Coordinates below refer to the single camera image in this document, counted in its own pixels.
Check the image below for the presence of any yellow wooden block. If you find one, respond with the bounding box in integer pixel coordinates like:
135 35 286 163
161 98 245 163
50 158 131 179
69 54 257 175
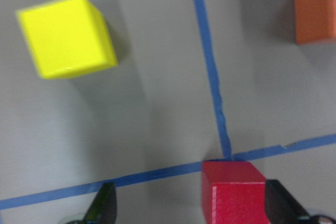
16 0 118 79

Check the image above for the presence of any red wooden block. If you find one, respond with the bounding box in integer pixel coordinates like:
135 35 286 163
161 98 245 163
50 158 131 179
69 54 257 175
201 161 269 223

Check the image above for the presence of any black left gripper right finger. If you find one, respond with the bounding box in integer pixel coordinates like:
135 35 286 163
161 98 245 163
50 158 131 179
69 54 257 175
264 179 311 223

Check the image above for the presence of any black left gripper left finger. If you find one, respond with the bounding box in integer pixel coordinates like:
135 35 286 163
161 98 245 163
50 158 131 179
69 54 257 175
83 183 117 223

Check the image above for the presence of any orange wooden block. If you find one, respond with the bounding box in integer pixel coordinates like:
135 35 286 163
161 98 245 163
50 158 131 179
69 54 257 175
295 0 335 45

